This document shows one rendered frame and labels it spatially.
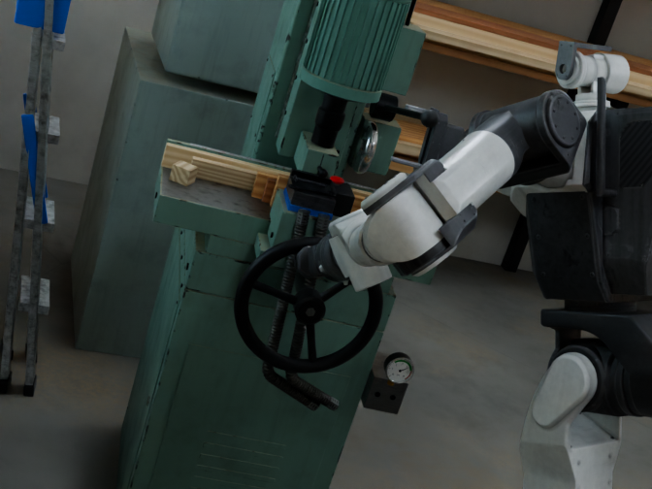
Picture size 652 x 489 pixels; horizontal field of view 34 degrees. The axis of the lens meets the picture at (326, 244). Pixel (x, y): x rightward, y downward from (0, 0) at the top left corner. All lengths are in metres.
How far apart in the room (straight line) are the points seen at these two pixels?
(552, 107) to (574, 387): 0.46
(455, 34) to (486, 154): 2.80
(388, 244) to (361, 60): 0.78
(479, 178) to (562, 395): 0.45
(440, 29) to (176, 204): 2.31
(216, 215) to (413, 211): 0.79
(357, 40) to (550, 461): 0.90
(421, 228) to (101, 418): 1.79
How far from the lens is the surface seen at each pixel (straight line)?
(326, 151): 2.30
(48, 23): 2.76
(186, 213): 2.19
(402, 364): 2.32
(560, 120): 1.64
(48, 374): 3.26
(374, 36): 2.21
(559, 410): 1.82
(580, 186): 1.72
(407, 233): 1.47
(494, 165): 1.56
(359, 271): 1.72
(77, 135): 4.67
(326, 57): 2.22
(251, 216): 2.20
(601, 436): 1.94
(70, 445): 2.98
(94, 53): 4.57
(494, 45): 4.40
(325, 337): 2.33
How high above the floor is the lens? 1.64
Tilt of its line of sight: 20 degrees down
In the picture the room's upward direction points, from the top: 18 degrees clockwise
